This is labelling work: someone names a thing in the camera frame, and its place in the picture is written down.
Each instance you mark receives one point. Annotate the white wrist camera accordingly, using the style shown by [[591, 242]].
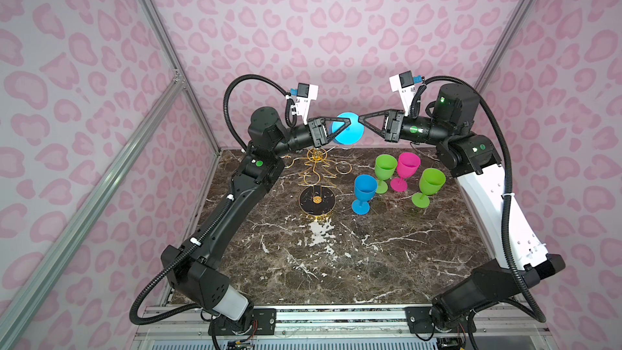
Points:
[[302, 96], [406, 85]]

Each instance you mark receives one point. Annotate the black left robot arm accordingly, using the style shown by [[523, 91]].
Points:
[[193, 267]]

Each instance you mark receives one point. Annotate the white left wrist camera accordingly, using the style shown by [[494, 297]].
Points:
[[302, 96]]

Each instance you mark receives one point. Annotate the aluminium frame right post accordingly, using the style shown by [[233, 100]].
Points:
[[498, 24]]

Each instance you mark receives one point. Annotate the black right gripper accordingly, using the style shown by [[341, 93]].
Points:
[[389, 133]]

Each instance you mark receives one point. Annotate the magenta wine glass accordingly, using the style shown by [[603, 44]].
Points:
[[408, 164]]

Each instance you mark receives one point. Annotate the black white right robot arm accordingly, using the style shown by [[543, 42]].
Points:
[[471, 146]]

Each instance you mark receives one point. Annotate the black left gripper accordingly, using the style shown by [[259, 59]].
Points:
[[317, 132]]

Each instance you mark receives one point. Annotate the gold wire glass rack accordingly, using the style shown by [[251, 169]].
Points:
[[318, 198]]

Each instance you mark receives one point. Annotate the blue wine glass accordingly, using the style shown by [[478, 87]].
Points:
[[365, 187], [353, 133]]

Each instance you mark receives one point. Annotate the aluminium frame left post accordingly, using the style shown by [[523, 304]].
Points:
[[166, 43]]

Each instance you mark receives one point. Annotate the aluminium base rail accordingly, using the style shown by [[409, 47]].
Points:
[[311, 327]]

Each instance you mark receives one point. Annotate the aluminium frame post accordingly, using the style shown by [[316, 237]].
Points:
[[166, 43], [498, 24]]

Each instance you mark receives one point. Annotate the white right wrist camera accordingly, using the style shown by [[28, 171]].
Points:
[[406, 85]]

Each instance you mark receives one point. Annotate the aluminium frame left diagonal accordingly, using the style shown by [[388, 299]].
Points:
[[32, 295]]

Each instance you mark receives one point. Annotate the green wine glass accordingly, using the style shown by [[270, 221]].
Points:
[[384, 168], [431, 181]]

